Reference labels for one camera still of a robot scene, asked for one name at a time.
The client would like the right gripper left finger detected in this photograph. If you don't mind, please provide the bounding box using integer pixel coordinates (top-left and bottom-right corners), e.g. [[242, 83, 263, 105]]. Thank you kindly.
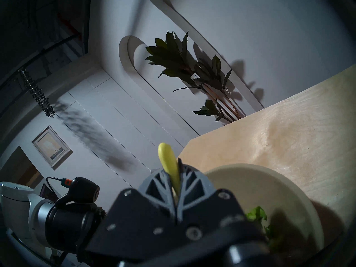
[[85, 169, 177, 260]]

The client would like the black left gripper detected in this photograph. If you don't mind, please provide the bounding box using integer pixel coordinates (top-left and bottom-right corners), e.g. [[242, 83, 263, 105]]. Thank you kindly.
[[44, 203, 107, 253]]

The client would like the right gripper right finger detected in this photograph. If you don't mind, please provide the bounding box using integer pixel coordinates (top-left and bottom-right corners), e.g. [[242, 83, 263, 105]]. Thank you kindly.
[[178, 157, 262, 253]]

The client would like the mixed green salad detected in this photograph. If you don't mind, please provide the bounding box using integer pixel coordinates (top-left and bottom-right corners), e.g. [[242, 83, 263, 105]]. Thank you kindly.
[[246, 206, 279, 251]]

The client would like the beige salad bowl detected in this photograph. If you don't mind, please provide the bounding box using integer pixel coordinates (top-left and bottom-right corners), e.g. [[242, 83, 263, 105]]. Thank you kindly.
[[203, 163, 325, 255]]

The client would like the yellow-green plastic spoon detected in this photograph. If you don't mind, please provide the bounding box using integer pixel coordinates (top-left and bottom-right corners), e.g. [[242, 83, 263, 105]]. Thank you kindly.
[[158, 142, 181, 198]]

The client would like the framed pale picture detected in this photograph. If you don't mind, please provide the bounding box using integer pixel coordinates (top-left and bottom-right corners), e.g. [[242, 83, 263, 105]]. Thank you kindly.
[[31, 126, 74, 170]]

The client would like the black hanging chandelier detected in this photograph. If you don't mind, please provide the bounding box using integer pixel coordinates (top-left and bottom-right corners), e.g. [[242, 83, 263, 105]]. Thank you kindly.
[[18, 69, 55, 118]]

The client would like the tall dark-leaved potted plant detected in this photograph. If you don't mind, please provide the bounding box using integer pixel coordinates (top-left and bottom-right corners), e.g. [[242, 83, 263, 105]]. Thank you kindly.
[[145, 30, 247, 123]]

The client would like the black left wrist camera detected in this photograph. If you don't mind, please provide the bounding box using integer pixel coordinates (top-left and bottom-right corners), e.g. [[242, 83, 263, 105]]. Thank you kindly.
[[54, 177, 100, 212]]

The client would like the black cable with orange plug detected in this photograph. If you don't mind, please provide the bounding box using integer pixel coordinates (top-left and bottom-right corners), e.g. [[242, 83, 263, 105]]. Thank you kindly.
[[46, 177, 73, 189]]

